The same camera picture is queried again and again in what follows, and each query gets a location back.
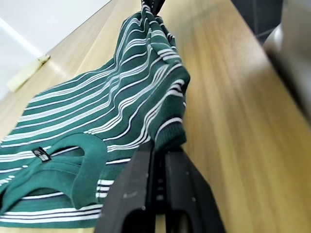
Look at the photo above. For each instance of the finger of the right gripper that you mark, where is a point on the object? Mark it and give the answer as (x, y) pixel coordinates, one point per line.
(159, 4)

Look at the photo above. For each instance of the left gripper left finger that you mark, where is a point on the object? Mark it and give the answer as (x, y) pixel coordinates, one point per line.
(131, 184)

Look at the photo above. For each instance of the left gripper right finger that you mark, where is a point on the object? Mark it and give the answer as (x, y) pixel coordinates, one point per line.
(184, 189)

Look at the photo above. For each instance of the robot body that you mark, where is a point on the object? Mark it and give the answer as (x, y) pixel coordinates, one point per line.
(294, 63)

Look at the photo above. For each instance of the green white striped T-shirt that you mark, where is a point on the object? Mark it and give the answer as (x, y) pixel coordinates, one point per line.
(102, 102)

